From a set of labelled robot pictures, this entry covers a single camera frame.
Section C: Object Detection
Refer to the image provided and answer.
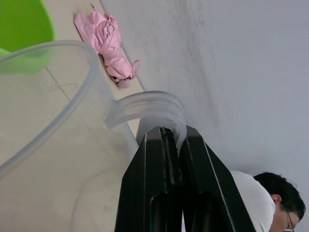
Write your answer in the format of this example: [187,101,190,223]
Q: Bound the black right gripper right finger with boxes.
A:
[178,125,257,232]

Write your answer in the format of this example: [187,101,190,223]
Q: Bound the green plastic bucket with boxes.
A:
[0,0,57,74]

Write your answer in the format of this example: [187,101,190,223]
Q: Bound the clear plastic measuring cup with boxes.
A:
[0,40,188,232]

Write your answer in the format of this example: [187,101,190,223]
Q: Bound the person in white shirt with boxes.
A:
[228,170,307,232]

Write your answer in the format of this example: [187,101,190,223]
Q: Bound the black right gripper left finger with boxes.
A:
[113,125,184,232]

